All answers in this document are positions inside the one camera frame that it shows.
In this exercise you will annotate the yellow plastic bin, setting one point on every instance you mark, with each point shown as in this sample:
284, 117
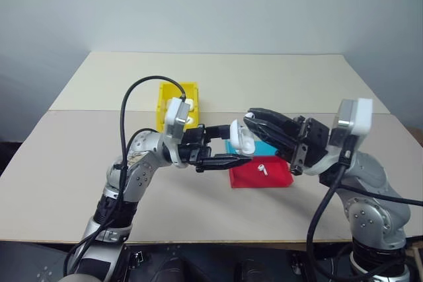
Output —
162, 97

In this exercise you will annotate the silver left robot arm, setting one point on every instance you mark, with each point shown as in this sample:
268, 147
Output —
142, 176

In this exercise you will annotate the wooden post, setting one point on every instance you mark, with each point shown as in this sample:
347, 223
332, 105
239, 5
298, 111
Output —
417, 262

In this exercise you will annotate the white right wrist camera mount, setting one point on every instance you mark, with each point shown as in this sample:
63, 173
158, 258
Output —
363, 115

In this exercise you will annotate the small black box white label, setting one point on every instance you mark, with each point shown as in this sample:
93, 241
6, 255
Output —
137, 256

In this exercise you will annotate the red shallow tray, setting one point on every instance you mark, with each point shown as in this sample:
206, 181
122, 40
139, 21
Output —
279, 176

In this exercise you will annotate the blue shallow tray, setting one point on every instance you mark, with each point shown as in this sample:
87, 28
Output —
264, 148

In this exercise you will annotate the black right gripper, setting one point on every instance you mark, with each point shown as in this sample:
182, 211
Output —
314, 138

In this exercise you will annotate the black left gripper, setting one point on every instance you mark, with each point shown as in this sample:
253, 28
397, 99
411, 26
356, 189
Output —
193, 148

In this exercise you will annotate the white earbud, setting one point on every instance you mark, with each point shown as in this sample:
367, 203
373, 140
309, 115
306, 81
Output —
263, 170
250, 115

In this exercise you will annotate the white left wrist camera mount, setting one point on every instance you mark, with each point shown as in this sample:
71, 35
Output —
172, 113

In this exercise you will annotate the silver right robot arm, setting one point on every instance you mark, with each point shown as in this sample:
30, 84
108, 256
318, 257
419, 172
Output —
373, 196

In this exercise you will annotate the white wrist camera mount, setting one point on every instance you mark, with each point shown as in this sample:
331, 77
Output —
172, 113
363, 115

